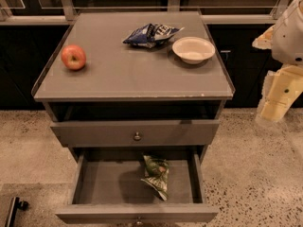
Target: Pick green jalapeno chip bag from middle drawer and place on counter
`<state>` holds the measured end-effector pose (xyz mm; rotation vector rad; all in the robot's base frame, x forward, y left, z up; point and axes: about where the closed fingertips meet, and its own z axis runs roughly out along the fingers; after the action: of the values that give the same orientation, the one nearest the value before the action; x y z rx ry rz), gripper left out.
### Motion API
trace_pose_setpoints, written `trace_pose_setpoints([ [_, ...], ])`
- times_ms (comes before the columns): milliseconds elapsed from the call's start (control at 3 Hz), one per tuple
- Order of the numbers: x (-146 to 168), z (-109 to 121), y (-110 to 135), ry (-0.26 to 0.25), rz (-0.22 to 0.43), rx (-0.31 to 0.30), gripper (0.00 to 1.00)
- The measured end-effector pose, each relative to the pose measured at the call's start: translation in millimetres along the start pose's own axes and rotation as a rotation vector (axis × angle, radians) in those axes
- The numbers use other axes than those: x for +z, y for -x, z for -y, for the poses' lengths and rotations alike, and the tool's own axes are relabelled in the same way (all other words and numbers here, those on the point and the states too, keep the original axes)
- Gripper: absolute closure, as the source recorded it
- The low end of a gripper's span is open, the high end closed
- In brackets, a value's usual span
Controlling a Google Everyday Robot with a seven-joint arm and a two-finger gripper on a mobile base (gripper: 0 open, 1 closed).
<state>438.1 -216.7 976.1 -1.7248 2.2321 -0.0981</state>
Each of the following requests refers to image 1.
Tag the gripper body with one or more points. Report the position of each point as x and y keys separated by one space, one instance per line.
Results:
x=289 y=37

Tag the green jalapeno chip bag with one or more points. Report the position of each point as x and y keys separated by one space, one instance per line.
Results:
x=157 y=175

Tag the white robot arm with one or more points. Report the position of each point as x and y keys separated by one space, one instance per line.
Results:
x=285 y=40

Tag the closed top drawer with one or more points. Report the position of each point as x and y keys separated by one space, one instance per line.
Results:
x=80 y=134

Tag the blue chip bag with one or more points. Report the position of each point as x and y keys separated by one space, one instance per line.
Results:
x=151 y=35

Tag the round metal drawer knob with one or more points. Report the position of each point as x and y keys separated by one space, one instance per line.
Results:
x=137 y=136

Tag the grey drawer cabinet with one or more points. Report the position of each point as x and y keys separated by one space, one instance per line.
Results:
x=124 y=83

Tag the open middle drawer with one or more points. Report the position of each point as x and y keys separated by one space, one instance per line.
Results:
x=109 y=188

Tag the white bowl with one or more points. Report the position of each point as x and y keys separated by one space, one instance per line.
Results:
x=193 y=50

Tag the red apple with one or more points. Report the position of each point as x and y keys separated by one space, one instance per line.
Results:
x=73 y=57

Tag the black object on floor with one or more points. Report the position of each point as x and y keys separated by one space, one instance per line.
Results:
x=15 y=205

